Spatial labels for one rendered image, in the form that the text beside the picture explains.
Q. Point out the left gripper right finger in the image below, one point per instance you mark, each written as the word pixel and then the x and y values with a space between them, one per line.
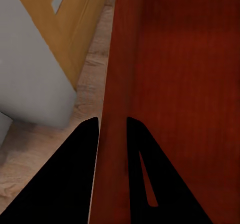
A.
pixel 176 203

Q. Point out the storage box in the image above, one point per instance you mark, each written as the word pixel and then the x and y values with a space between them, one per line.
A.
pixel 174 65

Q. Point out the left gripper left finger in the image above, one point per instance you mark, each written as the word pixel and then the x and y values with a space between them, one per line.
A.
pixel 60 192

